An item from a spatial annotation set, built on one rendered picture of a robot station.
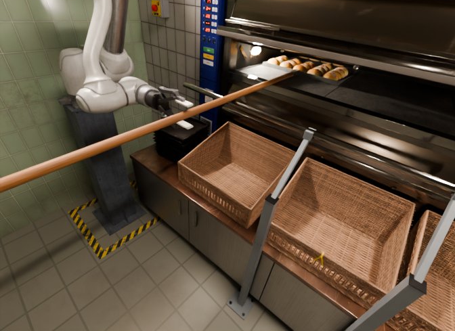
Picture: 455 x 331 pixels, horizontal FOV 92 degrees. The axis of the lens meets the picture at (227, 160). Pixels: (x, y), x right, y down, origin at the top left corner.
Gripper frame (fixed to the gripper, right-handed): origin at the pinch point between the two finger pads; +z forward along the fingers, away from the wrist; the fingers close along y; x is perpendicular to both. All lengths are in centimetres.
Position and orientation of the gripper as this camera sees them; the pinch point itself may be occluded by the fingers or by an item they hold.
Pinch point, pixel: (185, 114)
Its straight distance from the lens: 87.9
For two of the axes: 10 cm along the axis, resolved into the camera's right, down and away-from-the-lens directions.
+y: -0.9, 8.0, 5.9
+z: 7.7, 4.3, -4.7
